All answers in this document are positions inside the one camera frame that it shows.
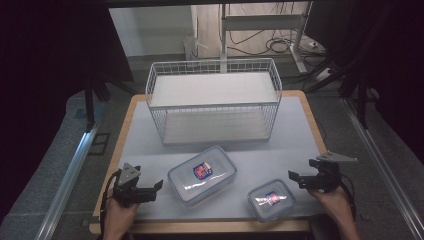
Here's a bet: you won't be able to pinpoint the black floor cables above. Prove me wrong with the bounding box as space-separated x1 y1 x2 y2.
227 29 327 58

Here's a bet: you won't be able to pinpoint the white power strip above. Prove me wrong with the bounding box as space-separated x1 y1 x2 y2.
314 67 333 83

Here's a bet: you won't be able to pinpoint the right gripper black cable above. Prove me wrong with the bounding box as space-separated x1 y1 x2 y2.
339 173 358 222

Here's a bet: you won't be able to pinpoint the black floor plate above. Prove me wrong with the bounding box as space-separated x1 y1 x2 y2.
87 132 111 156

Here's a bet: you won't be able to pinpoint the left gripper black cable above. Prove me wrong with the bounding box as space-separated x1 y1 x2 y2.
99 169 122 234

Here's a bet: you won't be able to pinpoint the pale blue table mat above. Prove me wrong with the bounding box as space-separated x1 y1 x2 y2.
113 96 329 223

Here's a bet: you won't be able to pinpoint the white metal stand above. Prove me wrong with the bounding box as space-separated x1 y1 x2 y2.
219 2 310 75

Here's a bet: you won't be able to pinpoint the small clear food container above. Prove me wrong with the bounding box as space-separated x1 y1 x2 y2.
247 178 297 223

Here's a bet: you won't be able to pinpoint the clear plastic bag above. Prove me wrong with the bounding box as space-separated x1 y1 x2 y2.
182 35 208 62

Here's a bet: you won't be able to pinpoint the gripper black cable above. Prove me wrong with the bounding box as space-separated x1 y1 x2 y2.
99 169 122 234
339 173 358 222

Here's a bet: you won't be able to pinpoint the person's left hand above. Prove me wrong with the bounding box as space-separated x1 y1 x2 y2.
105 189 140 234

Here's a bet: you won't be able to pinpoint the person's right hand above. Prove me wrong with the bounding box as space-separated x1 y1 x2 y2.
307 185 355 222

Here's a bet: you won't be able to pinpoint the black metal stand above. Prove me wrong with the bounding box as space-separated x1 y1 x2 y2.
82 77 135 132
305 59 372 130

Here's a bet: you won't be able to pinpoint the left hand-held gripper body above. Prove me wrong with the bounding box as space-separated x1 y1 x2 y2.
112 162 158 208

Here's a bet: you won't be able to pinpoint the large clear food container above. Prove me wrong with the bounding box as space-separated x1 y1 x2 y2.
167 145 238 207

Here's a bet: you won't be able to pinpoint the white wire shelf rack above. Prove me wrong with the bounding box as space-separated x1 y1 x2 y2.
145 58 283 146

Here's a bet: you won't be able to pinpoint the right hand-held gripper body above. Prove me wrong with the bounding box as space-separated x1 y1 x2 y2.
308 150 359 194

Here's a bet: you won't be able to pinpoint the aluminium rail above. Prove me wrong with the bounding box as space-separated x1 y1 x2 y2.
34 128 98 240
342 98 424 240

